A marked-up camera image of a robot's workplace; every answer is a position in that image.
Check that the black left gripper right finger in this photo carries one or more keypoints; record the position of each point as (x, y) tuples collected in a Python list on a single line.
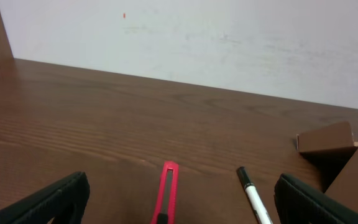
[(298, 203)]

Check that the black capped white marker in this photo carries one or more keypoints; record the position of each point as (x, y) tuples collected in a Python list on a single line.
[(256, 203)]

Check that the red utility knife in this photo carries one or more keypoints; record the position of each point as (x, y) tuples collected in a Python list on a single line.
[(164, 212)]

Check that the cardboard box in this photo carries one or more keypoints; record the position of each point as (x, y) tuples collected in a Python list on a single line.
[(334, 151)]

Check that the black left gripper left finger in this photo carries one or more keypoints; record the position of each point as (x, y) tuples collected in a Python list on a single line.
[(63, 201)]

